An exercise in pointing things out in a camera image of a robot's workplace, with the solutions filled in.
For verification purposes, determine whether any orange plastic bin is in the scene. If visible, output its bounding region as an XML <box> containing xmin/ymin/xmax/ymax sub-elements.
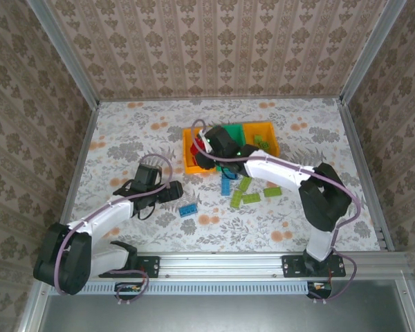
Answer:
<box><xmin>241</xmin><ymin>120</ymin><xmax>281</xmax><ymax>158</ymax></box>
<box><xmin>181</xmin><ymin>127</ymin><xmax>219</xmax><ymax>174</ymax></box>

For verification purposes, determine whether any wide aluminium base rail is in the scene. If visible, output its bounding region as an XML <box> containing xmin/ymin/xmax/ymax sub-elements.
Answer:
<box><xmin>37</xmin><ymin>252</ymin><xmax>411</xmax><ymax>277</ymax></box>

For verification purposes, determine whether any aluminium frame post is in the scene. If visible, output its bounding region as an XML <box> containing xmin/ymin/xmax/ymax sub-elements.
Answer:
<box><xmin>338</xmin><ymin>0</ymin><xmax>408</xmax><ymax>107</ymax></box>
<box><xmin>26</xmin><ymin>0</ymin><xmax>101</xmax><ymax>108</ymax></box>

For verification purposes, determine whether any grey metal panel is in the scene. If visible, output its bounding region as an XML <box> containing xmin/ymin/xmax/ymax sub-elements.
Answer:
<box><xmin>37</xmin><ymin>293</ymin><xmax>412</xmax><ymax>332</ymax></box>

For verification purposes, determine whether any aluminium side frame rail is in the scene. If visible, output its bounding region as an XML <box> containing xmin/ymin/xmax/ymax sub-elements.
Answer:
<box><xmin>335</xmin><ymin>98</ymin><xmax>397</xmax><ymax>252</ymax></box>
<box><xmin>60</xmin><ymin>102</ymin><xmax>100</xmax><ymax>225</ymax></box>

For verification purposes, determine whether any thin aluminium frame rail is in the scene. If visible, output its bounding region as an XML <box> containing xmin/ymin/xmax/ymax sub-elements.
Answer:
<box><xmin>97</xmin><ymin>95</ymin><xmax>342</xmax><ymax>103</ymax></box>

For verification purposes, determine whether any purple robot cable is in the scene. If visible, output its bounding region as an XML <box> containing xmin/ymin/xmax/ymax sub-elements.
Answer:
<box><xmin>53</xmin><ymin>154</ymin><xmax>176</xmax><ymax>307</ymax></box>
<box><xmin>192</xmin><ymin>119</ymin><xmax>362</xmax><ymax>305</ymax></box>

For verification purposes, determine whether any grey slotted cable duct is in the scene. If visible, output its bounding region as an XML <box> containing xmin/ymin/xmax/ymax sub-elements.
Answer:
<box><xmin>75</xmin><ymin>280</ymin><xmax>329</xmax><ymax>295</ymax></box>

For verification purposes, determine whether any black connector box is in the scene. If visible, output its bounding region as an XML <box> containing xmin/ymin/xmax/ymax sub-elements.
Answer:
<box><xmin>306</xmin><ymin>280</ymin><xmax>333</xmax><ymax>300</ymax></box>
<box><xmin>114</xmin><ymin>282</ymin><xmax>142</xmax><ymax>301</ymax></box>

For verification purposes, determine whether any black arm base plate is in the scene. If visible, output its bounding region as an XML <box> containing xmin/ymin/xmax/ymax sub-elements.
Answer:
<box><xmin>281</xmin><ymin>255</ymin><xmax>347</xmax><ymax>279</ymax></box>
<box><xmin>98</xmin><ymin>255</ymin><xmax>160</xmax><ymax>279</ymax></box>

